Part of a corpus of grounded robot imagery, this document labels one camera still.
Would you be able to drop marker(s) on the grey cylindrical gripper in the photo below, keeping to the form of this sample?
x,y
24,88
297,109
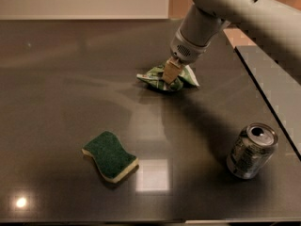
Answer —
x,y
187,51

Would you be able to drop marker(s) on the green jalapeno chip bag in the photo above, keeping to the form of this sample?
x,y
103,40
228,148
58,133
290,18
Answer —
x,y
154,78

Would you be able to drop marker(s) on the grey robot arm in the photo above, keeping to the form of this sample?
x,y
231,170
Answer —
x,y
273,26

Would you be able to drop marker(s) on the grey side table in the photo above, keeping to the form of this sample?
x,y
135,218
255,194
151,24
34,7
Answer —
x,y
279,90

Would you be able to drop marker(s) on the green and yellow sponge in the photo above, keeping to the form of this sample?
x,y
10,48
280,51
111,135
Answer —
x,y
111,159

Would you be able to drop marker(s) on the silver soda can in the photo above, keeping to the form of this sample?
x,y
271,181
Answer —
x,y
252,149

